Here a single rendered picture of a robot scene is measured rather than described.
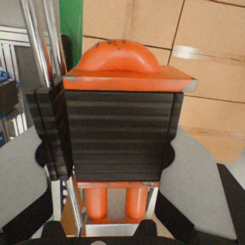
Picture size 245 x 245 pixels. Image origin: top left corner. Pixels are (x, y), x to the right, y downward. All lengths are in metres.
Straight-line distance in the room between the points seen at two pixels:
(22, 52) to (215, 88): 1.13
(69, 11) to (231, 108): 1.17
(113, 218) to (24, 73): 1.20
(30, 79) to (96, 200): 1.18
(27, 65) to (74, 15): 0.47
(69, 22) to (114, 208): 1.30
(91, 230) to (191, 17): 0.83
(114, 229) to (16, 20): 1.44
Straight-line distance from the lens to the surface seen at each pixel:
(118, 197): 0.21
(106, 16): 0.81
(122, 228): 0.19
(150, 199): 1.27
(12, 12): 1.52
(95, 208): 0.18
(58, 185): 1.19
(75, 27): 1.38
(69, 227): 0.87
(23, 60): 1.29
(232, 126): 1.14
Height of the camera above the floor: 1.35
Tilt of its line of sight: 62 degrees down
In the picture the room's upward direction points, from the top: 175 degrees clockwise
